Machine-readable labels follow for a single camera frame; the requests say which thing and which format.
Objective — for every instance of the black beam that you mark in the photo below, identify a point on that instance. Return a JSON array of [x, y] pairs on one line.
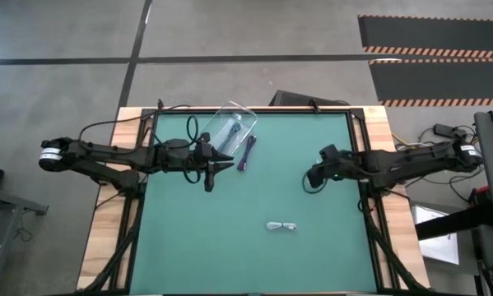
[[452, 224]]

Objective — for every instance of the clear plastic container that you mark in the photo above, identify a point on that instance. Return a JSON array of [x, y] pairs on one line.
[[240, 117]]

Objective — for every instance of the white paper sheet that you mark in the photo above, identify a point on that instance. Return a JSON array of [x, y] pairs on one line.
[[439, 246]]

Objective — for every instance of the grey side table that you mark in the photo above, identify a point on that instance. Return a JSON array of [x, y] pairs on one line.
[[3, 205]]

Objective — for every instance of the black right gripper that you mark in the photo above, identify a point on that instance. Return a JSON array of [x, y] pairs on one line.
[[326, 166]]

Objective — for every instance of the black hazard-striped floor mat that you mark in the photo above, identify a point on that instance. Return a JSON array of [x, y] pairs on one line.
[[431, 33], [439, 80]]

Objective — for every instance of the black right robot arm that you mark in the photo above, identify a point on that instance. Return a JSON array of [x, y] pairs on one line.
[[402, 162]]

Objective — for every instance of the green table mat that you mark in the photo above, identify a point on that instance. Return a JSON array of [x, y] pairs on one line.
[[254, 255]]

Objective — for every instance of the black box behind table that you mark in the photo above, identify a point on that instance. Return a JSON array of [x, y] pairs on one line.
[[295, 99]]

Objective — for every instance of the black aluminium table frame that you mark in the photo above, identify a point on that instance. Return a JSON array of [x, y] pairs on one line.
[[355, 123]]

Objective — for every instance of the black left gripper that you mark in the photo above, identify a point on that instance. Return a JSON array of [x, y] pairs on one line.
[[207, 158]]

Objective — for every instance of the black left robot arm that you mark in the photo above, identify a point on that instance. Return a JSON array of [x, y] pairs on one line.
[[106, 158]]

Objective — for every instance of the black power adapter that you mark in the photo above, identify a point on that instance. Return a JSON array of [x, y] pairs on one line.
[[445, 130]]

